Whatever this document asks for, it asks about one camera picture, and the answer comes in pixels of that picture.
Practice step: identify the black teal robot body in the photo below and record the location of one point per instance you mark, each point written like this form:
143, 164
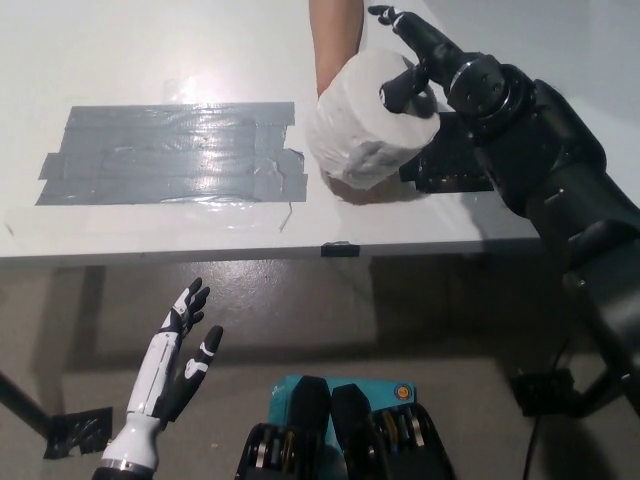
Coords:
345, 435

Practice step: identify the white toilet paper roll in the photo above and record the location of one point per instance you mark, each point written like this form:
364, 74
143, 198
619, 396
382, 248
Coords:
360, 125

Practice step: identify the black table leg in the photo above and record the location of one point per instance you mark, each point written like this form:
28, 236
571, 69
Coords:
595, 402
25, 405

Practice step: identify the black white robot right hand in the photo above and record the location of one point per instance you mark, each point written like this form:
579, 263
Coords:
430, 47

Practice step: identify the small black tape strip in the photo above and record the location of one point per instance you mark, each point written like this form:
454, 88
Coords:
340, 249

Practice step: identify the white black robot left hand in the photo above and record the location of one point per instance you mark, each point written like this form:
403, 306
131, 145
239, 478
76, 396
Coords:
155, 380

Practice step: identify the grey duct tape patch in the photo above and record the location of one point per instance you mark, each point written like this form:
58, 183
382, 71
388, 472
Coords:
170, 155

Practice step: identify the black floor tape patch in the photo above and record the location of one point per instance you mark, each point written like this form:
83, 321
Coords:
540, 392
77, 432

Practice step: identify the black tape square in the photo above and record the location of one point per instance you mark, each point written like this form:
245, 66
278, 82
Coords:
450, 167

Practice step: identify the person's bare hand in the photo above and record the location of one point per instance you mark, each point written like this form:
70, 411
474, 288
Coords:
350, 192

